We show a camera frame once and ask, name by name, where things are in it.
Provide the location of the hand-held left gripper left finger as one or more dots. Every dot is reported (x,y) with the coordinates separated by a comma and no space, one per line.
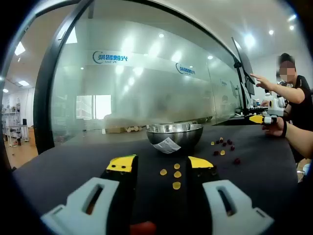
(71,208)

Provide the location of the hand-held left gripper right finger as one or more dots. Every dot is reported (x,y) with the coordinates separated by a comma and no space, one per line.
(247,218)

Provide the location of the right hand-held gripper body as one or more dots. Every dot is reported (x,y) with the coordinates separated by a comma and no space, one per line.
(276,107)

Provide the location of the cluster of mixed candies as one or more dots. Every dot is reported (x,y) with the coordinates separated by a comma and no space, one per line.
(236,160)

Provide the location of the metal bowl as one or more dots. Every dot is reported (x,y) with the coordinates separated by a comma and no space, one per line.
(185,139)

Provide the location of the person's right hand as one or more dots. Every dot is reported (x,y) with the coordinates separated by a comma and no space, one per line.
(276,128)

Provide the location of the person's left hand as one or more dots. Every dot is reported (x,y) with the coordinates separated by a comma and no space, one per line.
(143,228)

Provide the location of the small monitor with stand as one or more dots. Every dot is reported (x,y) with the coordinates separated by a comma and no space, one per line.
(233,88)

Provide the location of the large black monitor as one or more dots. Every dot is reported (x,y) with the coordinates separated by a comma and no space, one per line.
(244,61)

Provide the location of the large round ceiling light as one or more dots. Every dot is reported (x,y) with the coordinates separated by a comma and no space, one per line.
(249,40)

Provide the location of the cardboard box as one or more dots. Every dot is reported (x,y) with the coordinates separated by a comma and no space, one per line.
(115,130)

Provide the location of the long ceiling light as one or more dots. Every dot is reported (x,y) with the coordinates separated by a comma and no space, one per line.
(292,17)

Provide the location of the white table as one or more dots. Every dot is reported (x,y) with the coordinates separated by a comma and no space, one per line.
(17,127)

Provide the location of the white shelf rack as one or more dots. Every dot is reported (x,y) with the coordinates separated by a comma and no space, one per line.
(12,115)

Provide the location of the ceiling panel light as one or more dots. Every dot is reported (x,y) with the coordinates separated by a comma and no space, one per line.
(20,48)
(24,83)

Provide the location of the black door frame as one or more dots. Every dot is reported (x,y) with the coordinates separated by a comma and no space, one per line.
(42,110)

